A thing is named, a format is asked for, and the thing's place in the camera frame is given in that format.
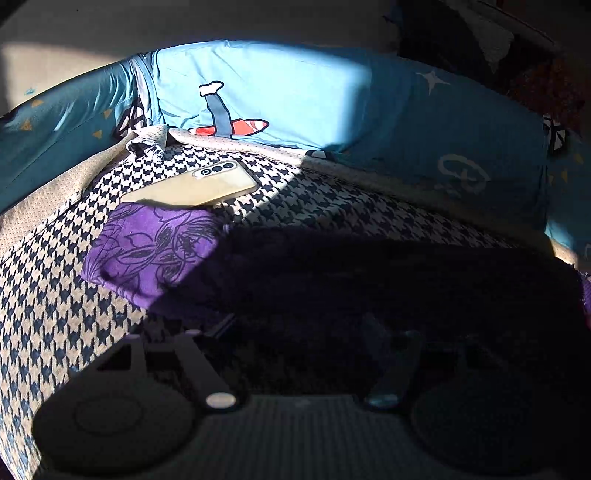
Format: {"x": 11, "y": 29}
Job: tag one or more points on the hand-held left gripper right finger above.
{"x": 397, "y": 369}

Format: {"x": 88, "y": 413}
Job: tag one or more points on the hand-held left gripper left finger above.
{"x": 198, "y": 364}

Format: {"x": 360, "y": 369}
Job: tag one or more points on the purple floral shirt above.
{"x": 152, "y": 249}

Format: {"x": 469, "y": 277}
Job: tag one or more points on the houndstooth bed mat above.
{"x": 46, "y": 300}

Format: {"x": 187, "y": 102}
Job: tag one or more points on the beige smartphone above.
{"x": 194, "y": 187}

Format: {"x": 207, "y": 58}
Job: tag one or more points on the blue printed blanket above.
{"x": 300, "y": 92}

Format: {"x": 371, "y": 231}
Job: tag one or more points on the dark jacket with blue trim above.
{"x": 443, "y": 37}

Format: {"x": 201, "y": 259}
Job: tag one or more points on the pale green pillow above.
{"x": 498, "y": 48}

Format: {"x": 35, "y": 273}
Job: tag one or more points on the white pillow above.
{"x": 531, "y": 23}

